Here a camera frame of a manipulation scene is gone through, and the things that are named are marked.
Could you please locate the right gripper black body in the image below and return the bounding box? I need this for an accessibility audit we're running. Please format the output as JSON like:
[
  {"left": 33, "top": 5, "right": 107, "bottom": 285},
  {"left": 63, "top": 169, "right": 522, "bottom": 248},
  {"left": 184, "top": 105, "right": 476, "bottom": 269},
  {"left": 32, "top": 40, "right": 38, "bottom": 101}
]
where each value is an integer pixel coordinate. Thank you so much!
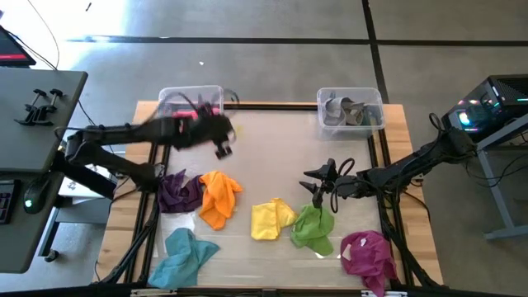
[{"left": 313, "top": 158, "right": 364, "bottom": 209}]

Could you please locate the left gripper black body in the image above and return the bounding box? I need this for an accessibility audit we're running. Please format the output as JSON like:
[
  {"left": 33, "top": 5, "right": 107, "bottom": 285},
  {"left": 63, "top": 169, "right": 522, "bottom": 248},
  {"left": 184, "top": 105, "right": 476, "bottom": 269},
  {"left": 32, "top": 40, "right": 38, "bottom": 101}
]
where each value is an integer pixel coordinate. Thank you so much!
[{"left": 172, "top": 102, "right": 237, "bottom": 161}]

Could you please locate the pink microfibre towel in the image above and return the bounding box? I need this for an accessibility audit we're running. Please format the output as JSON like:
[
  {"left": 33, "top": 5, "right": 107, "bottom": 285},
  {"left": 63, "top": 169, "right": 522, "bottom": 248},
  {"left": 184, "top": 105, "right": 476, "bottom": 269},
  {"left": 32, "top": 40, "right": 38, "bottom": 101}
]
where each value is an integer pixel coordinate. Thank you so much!
[{"left": 171, "top": 106, "right": 222, "bottom": 121}]

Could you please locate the green microfibre towel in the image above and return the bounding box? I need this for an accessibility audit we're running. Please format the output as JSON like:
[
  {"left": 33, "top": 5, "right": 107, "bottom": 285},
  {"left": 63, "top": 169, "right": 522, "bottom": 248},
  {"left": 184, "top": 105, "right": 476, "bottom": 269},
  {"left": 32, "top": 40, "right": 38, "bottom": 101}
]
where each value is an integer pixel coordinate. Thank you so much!
[{"left": 290, "top": 204, "right": 336, "bottom": 257}]

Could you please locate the yellow microfibre towel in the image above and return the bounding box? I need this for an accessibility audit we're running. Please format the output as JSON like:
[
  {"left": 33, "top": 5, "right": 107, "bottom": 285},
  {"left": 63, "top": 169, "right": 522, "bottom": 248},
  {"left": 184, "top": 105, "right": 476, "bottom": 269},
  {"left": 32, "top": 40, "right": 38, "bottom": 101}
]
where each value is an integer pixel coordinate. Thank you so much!
[{"left": 250, "top": 197, "right": 299, "bottom": 242}]

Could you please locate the grey microfibre towel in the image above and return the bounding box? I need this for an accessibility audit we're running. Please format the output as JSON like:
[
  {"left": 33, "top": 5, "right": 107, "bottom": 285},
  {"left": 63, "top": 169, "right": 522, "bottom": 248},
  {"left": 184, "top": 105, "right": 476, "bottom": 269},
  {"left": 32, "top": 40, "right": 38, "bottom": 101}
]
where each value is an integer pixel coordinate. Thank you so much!
[{"left": 323, "top": 97, "right": 369, "bottom": 127}]

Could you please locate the orange microfibre towel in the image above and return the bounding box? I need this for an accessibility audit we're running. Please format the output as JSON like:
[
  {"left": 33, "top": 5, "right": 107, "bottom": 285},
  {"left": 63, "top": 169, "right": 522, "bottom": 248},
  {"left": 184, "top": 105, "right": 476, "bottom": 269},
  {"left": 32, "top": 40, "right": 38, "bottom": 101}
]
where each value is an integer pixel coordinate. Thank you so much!
[{"left": 198, "top": 170, "right": 243, "bottom": 231}]

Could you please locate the purple microfibre towel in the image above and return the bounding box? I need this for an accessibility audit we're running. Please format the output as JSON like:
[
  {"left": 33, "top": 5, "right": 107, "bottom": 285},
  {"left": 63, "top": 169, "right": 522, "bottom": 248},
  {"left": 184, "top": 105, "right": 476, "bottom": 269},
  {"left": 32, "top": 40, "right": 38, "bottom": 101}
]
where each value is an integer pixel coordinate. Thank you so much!
[{"left": 158, "top": 168, "right": 205, "bottom": 215}]

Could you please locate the magenta microfibre towel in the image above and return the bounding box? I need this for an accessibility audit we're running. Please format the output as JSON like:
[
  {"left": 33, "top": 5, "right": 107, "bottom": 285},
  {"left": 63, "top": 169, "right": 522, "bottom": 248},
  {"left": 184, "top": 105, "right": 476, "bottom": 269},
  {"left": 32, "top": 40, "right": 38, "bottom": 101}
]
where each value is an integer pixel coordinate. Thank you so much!
[{"left": 340, "top": 229, "right": 398, "bottom": 297}]

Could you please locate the teal microfibre towel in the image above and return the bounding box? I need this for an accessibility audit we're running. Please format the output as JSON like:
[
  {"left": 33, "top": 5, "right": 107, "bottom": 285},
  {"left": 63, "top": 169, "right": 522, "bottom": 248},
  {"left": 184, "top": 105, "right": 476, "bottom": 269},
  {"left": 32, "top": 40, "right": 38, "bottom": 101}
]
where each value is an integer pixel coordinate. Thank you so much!
[{"left": 147, "top": 227, "right": 220, "bottom": 290}]

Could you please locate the clear plastic bin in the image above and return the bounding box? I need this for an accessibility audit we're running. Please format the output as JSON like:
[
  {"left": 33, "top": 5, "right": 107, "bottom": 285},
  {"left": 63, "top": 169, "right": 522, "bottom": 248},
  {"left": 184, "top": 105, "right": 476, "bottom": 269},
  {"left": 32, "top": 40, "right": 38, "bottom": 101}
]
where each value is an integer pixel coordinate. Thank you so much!
[
  {"left": 158, "top": 85, "right": 225, "bottom": 125},
  {"left": 316, "top": 87, "right": 386, "bottom": 141}
]

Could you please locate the white control box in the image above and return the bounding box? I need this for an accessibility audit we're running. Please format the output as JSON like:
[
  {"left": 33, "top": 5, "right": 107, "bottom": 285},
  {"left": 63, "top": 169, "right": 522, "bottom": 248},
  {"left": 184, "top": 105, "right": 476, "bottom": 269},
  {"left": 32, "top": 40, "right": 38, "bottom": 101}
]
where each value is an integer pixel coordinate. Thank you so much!
[{"left": 57, "top": 164, "right": 119, "bottom": 200}]

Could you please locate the grey metal stand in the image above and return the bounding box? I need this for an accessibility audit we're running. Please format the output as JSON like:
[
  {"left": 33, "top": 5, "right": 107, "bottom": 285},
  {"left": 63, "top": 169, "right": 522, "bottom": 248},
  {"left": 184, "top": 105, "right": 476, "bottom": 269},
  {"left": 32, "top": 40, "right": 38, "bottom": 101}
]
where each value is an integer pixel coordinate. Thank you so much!
[{"left": 474, "top": 115, "right": 528, "bottom": 241}]

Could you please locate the black screw clamp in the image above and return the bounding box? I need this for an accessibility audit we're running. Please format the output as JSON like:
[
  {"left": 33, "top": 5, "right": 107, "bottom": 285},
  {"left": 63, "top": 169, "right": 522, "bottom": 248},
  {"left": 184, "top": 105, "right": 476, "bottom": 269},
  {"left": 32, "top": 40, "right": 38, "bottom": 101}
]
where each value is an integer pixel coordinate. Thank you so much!
[
  {"left": 14, "top": 88, "right": 49, "bottom": 125},
  {"left": 31, "top": 88, "right": 64, "bottom": 127}
]

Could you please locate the black RGB computer tower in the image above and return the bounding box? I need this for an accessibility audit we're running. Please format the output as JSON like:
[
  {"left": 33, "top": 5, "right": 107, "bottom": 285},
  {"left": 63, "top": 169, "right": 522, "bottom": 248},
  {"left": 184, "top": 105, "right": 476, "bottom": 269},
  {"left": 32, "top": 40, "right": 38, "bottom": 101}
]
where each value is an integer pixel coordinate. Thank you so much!
[{"left": 441, "top": 73, "right": 528, "bottom": 144}]

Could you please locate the dark grey desk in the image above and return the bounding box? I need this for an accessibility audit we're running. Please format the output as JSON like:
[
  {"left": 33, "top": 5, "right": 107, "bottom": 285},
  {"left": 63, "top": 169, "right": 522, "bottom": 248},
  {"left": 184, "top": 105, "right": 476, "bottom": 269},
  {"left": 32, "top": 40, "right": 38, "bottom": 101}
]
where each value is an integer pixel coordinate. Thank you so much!
[{"left": 0, "top": 68, "right": 89, "bottom": 274}]

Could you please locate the black computer mouse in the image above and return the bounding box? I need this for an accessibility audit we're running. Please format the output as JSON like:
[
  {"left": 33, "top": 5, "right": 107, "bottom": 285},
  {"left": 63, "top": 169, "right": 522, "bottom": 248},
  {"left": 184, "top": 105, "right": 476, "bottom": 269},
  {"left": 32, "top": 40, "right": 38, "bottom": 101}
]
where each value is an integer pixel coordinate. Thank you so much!
[{"left": 22, "top": 177, "right": 51, "bottom": 215}]

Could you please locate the grey desk foot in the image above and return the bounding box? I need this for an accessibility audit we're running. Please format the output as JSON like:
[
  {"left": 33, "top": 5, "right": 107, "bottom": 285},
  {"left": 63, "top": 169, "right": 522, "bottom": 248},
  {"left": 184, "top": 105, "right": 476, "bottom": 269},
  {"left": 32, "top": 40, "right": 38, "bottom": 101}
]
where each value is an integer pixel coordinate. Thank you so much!
[{"left": 38, "top": 197, "right": 109, "bottom": 264}]

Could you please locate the black laptop screen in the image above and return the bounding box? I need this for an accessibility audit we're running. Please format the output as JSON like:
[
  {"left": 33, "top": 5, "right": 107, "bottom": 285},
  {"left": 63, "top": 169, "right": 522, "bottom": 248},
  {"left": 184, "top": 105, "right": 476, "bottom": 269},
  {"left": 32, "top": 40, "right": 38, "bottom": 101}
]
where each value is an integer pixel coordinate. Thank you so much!
[{"left": 0, "top": 25, "right": 37, "bottom": 68}]

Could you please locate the black keyboard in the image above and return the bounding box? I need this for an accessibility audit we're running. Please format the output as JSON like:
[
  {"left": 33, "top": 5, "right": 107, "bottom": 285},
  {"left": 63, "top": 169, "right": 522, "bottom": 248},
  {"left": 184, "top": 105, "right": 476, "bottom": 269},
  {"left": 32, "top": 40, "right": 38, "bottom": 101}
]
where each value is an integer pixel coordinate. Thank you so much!
[{"left": 0, "top": 179, "right": 18, "bottom": 226}]

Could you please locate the black aluminium table frame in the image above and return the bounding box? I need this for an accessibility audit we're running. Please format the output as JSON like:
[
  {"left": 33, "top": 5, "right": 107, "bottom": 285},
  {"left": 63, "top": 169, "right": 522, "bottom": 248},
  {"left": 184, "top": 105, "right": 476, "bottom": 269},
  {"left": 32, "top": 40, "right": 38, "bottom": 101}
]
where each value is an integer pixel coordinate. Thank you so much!
[{"left": 92, "top": 101, "right": 445, "bottom": 297}]

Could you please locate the white frame bracket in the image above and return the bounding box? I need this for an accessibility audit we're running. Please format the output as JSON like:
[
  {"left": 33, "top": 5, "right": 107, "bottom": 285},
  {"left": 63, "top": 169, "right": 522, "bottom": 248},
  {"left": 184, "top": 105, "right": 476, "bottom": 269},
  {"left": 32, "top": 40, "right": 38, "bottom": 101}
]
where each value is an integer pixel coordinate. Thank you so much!
[
  {"left": 361, "top": 290, "right": 408, "bottom": 297},
  {"left": 130, "top": 288, "right": 178, "bottom": 297}
]

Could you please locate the thin black desk cable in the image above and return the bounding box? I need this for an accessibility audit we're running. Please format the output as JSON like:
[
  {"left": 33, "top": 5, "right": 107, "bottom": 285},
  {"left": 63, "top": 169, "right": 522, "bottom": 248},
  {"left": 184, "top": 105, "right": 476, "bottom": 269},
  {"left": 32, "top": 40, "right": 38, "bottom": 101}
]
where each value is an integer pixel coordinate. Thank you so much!
[{"left": 76, "top": 98, "right": 117, "bottom": 160}]

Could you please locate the black cable bundle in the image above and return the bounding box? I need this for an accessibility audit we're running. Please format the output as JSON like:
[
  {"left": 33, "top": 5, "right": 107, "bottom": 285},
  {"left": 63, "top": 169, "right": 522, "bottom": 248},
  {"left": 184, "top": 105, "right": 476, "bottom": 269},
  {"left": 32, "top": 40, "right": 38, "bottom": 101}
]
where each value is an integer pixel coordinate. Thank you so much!
[{"left": 461, "top": 139, "right": 528, "bottom": 195}]

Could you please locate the thin black floor cable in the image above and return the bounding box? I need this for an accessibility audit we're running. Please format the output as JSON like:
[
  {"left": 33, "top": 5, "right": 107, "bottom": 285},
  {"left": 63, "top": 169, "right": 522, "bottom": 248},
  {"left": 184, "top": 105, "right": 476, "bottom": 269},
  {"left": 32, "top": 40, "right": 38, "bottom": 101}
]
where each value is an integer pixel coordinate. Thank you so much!
[{"left": 26, "top": 0, "right": 61, "bottom": 71}]

